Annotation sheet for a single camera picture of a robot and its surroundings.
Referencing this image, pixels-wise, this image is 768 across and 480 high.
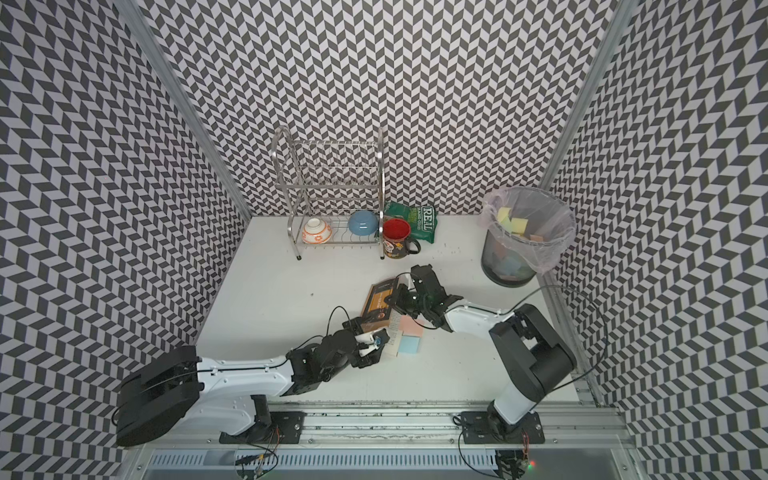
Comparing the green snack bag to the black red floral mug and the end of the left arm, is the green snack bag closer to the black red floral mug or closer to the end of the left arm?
the black red floral mug

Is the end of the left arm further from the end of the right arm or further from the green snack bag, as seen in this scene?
the green snack bag

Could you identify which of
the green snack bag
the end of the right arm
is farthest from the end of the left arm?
the green snack bag
